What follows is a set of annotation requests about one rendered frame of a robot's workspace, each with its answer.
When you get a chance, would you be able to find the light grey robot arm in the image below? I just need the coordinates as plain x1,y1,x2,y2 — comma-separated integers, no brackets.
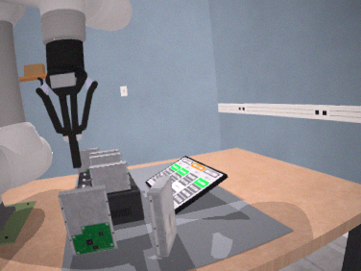
0,0,132,232

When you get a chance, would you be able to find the black-framed status screen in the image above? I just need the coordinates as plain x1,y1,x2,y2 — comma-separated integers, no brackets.
145,156,228,214

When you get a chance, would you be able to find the grey flat mat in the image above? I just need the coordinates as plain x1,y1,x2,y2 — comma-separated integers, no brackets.
61,161,294,271

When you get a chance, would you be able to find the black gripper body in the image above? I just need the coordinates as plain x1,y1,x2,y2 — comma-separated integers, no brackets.
45,39,87,96

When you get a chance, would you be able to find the black drive dock housing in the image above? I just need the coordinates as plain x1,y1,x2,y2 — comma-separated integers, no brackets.
77,171,144,226

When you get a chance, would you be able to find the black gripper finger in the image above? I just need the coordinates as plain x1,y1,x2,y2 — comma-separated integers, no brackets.
36,82,77,169
69,77,98,168

